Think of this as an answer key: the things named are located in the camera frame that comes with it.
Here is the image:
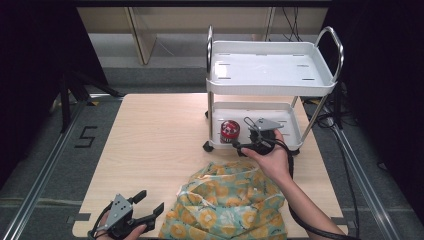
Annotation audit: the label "red can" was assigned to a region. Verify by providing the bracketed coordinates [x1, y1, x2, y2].
[219, 119, 241, 145]

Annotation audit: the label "person's left hand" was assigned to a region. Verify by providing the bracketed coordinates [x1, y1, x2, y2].
[97, 212, 149, 240]

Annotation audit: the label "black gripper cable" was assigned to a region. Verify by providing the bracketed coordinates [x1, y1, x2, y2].
[263, 138, 363, 240]
[87, 202, 114, 240]

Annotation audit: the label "black floor cables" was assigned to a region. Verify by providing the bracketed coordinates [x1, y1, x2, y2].
[299, 83, 363, 240]

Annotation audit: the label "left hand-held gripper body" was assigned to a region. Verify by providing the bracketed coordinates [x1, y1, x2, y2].
[96, 193, 148, 240]

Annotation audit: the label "white two-tier cart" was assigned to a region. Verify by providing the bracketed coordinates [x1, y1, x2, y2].
[203, 24, 345, 157]

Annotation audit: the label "black hanging cables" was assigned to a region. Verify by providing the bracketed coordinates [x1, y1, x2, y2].
[281, 6, 304, 43]

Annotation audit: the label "person's right hand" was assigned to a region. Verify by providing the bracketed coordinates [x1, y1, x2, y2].
[240, 129, 294, 185]

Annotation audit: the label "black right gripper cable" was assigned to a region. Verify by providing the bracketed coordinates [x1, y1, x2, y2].
[263, 138, 363, 240]

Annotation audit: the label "green yellow floral bag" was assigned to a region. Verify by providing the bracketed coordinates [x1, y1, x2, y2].
[158, 160, 288, 240]

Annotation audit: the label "beige wooden partition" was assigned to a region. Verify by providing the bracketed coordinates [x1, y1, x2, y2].
[76, 6, 329, 66]

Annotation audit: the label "black metal stand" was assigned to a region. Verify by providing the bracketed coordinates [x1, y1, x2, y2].
[57, 68, 123, 134]

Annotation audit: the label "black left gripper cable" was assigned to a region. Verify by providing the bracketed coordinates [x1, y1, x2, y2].
[87, 202, 114, 240]

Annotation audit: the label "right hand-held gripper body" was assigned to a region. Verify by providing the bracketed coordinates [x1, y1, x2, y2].
[249, 117, 285, 157]

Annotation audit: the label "aluminium floor rail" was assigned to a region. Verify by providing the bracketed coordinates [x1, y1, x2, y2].
[0, 98, 90, 240]
[331, 124, 399, 240]

